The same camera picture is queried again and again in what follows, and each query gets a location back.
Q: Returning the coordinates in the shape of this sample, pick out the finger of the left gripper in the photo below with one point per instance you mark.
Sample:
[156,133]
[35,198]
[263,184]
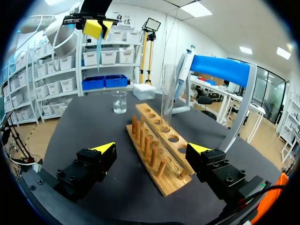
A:
[108,27]
[92,28]

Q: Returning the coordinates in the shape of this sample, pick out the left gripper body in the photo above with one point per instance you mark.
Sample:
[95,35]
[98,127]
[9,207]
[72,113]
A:
[93,7]

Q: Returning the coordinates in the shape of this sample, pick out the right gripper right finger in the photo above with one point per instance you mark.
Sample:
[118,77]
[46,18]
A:
[215,168]

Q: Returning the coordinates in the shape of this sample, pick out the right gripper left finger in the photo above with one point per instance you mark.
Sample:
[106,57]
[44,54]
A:
[91,164]

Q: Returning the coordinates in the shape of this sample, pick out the pale blue pipette tip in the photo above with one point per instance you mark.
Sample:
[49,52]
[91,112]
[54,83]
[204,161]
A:
[99,54]

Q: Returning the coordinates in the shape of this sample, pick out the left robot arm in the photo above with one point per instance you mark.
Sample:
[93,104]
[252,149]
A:
[64,39]

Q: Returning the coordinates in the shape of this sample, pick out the wooden test tube rack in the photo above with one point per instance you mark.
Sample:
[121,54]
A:
[164,173]

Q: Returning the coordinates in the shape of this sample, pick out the glass beaker with water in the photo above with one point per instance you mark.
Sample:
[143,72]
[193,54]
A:
[119,104]

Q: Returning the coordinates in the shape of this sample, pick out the white and blue pipette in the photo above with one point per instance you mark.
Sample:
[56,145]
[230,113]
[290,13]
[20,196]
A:
[184,68]

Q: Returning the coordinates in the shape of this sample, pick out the clear glass test tube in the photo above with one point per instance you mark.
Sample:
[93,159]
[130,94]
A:
[168,93]

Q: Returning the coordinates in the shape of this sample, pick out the pipette stand with blue panel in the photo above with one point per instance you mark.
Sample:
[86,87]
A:
[220,69]

